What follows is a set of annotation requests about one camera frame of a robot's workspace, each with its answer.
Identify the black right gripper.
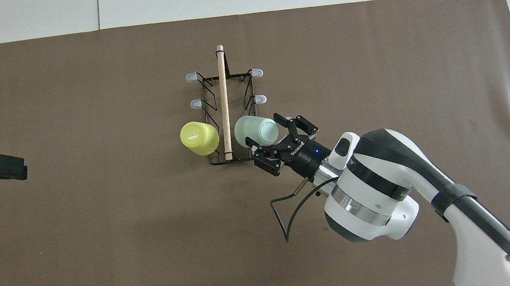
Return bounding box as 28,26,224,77
243,107,334,185

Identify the pale green plastic cup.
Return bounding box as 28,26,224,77
233,112,280,149

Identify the black wire cup rack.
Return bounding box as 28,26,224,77
182,40,275,168

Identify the yellow plastic cup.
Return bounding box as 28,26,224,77
178,119,221,159

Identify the brown paper table mat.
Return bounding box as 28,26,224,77
0,0,510,286

